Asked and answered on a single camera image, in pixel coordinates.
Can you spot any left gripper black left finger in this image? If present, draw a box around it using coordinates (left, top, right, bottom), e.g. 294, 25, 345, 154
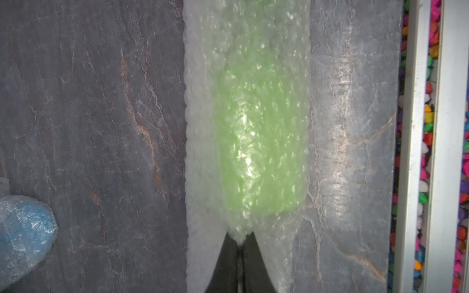
205, 233, 239, 293

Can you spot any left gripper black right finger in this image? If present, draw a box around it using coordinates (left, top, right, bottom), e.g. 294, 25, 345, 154
239, 233, 276, 293

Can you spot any green plastic wine glass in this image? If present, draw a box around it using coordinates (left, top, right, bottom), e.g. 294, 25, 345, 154
212, 25, 309, 231

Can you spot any bubble wrap sheet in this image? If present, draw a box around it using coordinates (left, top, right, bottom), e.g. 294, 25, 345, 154
183, 1, 403, 293
0, 195, 59, 292

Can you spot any blue plastic wine glass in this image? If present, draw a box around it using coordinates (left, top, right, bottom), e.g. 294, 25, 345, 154
0, 199, 56, 268

